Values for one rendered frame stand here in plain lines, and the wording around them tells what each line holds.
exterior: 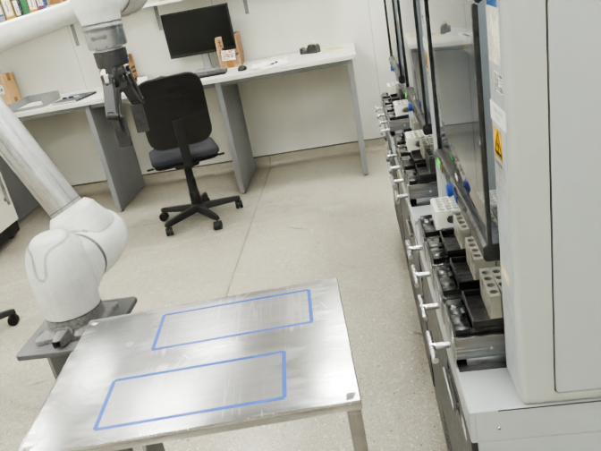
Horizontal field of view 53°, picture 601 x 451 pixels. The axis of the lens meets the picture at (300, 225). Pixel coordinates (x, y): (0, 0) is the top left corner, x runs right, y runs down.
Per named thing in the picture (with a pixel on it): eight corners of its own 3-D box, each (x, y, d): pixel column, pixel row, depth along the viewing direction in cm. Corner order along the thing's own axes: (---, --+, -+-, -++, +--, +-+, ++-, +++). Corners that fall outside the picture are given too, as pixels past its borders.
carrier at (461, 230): (471, 252, 142) (469, 229, 140) (462, 253, 142) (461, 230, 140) (462, 232, 153) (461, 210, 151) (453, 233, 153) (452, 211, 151)
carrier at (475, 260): (486, 284, 128) (484, 259, 126) (476, 285, 128) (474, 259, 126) (475, 259, 139) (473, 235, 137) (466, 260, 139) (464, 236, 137)
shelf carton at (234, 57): (220, 69, 471) (213, 38, 462) (225, 64, 491) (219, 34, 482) (241, 65, 469) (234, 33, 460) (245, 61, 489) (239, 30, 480)
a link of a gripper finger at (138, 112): (130, 106, 151) (131, 105, 152) (137, 132, 154) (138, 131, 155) (140, 104, 151) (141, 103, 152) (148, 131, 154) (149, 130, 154)
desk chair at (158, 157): (165, 245, 401) (119, 87, 361) (158, 216, 458) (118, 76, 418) (252, 221, 412) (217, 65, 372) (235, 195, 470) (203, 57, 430)
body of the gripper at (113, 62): (100, 49, 144) (112, 88, 148) (86, 54, 136) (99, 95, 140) (130, 43, 143) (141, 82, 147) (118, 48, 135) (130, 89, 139)
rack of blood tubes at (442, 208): (543, 204, 164) (543, 182, 161) (555, 218, 155) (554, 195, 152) (432, 219, 167) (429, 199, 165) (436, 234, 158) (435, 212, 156)
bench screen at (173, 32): (244, 63, 480) (231, 1, 462) (238, 67, 464) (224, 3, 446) (181, 73, 492) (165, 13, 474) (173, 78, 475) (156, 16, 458)
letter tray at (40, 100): (11, 113, 454) (7, 104, 451) (30, 104, 486) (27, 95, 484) (44, 107, 453) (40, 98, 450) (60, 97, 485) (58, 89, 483)
